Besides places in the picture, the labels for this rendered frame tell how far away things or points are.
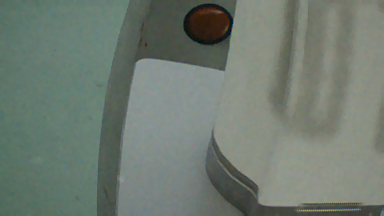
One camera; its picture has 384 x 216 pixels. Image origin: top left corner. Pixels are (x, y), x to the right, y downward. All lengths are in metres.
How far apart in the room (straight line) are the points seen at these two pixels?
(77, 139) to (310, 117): 0.71
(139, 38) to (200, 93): 0.18
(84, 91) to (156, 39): 0.52
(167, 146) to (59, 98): 0.72
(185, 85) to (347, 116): 0.12
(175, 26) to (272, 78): 0.27
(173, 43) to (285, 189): 0.28
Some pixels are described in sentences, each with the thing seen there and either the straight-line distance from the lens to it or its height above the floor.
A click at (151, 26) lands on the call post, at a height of 0.26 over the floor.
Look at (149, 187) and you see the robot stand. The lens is 0.33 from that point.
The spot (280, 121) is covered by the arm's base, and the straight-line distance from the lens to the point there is 0.30.
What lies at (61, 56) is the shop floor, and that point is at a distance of 1.17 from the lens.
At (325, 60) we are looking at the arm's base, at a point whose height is 0.36.
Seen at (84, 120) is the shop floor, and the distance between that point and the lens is 1.03.
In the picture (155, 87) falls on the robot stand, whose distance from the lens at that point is 0.39.
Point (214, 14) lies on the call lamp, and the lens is 0.57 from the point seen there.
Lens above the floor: 0.46
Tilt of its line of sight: 25 degrees down
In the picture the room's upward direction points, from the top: 12 degrees clockwise
